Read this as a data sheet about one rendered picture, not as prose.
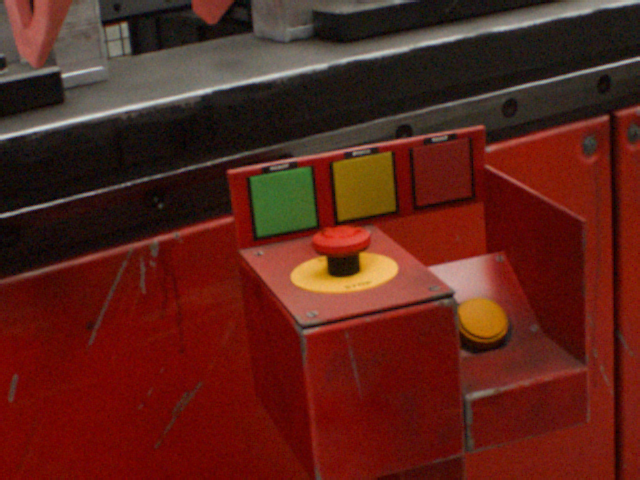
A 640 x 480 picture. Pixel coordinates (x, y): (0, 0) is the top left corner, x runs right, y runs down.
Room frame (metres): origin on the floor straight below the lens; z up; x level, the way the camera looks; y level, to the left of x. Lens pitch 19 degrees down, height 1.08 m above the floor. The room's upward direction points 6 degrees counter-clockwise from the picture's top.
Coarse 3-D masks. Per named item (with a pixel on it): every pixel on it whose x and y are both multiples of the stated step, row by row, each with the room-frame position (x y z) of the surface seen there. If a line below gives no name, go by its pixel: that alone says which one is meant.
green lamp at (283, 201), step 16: (256, 176) 0.86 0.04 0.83; (272, 176) 0.86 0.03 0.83; (288, 176) 0.87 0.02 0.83; (304, 176) 0.87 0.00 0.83; (256, 192) 0.86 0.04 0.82; (272, 192) 0.86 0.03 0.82; (288, 192) 0.87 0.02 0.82; (304, 192) 0.87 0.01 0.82; (256, 208) 0.86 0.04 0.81; (272, 208) 0.86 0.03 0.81; (288, 208) 0.86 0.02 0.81; (304, 208) 0.87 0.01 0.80; (256, 224) 0.86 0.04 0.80; (272, 224) 0.86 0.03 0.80; (288, 224) 0.86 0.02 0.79; (304, 224) 0.87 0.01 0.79
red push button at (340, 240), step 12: (336, 228) 0.80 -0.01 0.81; (348, 228) 0.79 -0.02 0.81; (360, 228) 0.79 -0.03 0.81; (312, 240) 0.79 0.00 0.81; (324, 240) 0.78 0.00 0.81; (336, 240) 0.77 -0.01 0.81; (348, 240) 0.77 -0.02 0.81; (360, 240) 0.78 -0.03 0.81; (324, 252) 0.77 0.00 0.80; (336, 252) 0.77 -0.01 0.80; (348, 252) 0.77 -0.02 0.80; (360, 252) 0.77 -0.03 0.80; (336, 264) 0.78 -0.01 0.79; (348, 264) 0.78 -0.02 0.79; (336, 276) 0.78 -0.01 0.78; (348, 276) 0.78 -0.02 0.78
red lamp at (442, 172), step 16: (448, 144) 0.90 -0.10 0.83; (464, 144) 0.90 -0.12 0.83; (416, 160) 0.89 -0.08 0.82; (432, 160) 0.90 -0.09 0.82; (448, 160) 0.90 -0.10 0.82; (464, 160) 0.90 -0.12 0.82; (416, 176) 0.89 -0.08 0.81; (432, 176) 0.90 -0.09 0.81; (448, 176) 0.90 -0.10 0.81; (464, 176) 0.90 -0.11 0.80; (416, 192) 0.89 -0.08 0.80; (432, 192) 0.89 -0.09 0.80; (448, 192) 0.90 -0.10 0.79; (464, 192) 0.90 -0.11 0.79
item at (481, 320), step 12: (468, 300) 0.83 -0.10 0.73; (480, 300) 0.83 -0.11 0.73; (492, 300) 0.83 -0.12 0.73; (468, 312) 0.82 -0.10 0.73; (480, 312) 0.82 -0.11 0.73; (492, 312) 0.82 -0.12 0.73; (504, 312) 0.82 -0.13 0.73; (468, 324) 0.81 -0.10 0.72; (480, 324) 0.81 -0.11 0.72; (492, 324) 0.81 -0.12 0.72; (504, 324) 0.81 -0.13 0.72; (468, 336) 0.80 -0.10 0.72; (480, 336) 0.80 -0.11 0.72; (492, 336) 0.80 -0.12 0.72; (480, 348) 0.80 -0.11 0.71
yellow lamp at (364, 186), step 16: (352, 160) 0.88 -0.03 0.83; (368, 160) 0.88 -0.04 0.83; (384, 160) 0.89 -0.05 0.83; (336, 176) 0.87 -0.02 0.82; (352, 176) 0.88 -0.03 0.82; (368, 176) 0.88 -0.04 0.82; (384, 176) 0.89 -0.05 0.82; (336, 192) 0.88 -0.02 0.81; (352, 192) 0.88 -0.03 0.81; (368, 192) 0.88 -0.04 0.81; (384, 192) 0.88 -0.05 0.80; (352, 208) 0.88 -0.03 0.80; (368, 208) 0.88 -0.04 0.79; (384, 208) 0.88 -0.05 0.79
